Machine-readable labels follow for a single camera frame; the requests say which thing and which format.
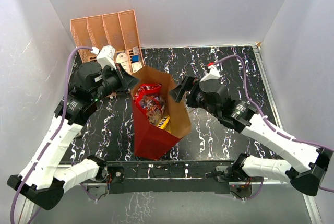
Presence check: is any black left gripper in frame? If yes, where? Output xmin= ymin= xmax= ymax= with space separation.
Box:
xmin=91 ymin=62 xmax=140 ymax=102

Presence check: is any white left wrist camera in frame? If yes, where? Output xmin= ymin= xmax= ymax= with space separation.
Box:
xmin=91 ymin=45 xmax=116 ymax=70

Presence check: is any blue small box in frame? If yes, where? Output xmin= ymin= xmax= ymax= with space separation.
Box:
xmin=131 ymin=55 xmax=140 ymax=63

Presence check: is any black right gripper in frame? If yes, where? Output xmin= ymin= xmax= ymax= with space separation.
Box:
xmin=169 ymin=75 xmax=220 ymax=118

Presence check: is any red brown paper bag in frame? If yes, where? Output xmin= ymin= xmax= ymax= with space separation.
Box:
xmin=131 ymin=66 xmax=191 ymax=160

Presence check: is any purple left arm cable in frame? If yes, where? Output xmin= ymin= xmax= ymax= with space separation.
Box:
xmin=10 ymin=46 xmax=93 ymax=224

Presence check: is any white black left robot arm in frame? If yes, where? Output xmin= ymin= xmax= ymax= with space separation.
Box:
xmin=7 ymin=62 xmax=139 ymax=210

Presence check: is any large red candy bag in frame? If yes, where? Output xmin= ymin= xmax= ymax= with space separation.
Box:
xmin=134 ymin=84 xmax=166 ymax=125

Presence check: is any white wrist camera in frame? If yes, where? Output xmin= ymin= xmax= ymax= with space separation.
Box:
xmin=200 ymin=63 xmax=220 ymax=82
xmin=91 ymin=45 xmax=116 ymax=70

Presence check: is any peach plastic desk organizer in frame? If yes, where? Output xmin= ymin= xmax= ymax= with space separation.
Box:
xmin=70 ymin=10 xmax=145 ymax=74

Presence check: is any black aluminium front rail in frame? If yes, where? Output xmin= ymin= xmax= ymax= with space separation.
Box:
xmin=52 ymin=160 xmax=290 ymax=195

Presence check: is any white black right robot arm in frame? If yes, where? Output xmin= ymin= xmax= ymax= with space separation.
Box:
xmin=169 ymin=76 xmax=333 ymax=196

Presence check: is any white rounded card pack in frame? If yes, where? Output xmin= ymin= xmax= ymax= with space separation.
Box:
xmin=116 ymin=52 xmax=130 ymax=73

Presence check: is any yellow M&M's packet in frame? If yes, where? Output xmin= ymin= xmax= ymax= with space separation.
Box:
xmin=156 ymin=116 xmax=170 ymax=129

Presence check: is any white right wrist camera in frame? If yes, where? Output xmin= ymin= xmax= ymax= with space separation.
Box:
xmin=200 ymin=63 xmax=220 ymax=82

